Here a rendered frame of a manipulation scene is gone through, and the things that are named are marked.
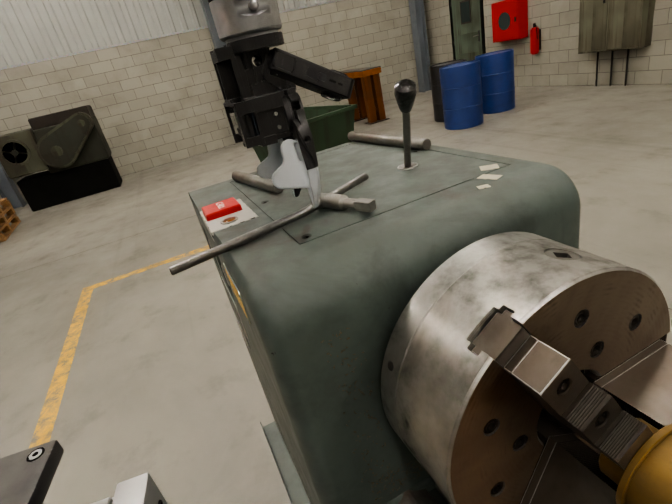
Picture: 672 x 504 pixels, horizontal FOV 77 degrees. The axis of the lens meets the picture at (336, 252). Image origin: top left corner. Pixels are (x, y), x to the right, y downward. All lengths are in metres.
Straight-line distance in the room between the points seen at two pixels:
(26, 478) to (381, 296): 0.39
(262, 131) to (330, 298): 0.22
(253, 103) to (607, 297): 0.42
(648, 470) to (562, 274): 0.17
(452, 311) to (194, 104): 9.87
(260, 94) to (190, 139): 9.67
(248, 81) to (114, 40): 9.73
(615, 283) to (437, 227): 0.19
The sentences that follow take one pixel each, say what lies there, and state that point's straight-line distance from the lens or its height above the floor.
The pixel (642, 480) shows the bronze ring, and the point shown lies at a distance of 0.46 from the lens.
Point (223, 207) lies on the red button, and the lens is 0.73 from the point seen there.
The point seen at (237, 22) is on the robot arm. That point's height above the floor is 1.51.
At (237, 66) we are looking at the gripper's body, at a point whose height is 1.47.
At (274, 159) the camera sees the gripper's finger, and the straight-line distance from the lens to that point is 0.61.
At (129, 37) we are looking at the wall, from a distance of 10.26.
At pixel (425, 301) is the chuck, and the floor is 1.21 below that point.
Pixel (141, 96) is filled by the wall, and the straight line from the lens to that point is 10.14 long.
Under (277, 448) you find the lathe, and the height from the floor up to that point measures 0.54.
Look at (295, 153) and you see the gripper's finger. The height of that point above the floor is 1.36.
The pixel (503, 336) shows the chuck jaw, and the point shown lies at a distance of 0.40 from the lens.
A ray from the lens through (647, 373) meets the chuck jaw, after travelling 0.55.
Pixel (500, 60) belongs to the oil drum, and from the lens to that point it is 7.53.
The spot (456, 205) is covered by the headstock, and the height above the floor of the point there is 1.25.
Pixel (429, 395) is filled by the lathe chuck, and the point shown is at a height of 1.15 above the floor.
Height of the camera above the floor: 1.46
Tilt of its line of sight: 25 degrees down
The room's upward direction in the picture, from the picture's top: 13 degrees counter-clockwise
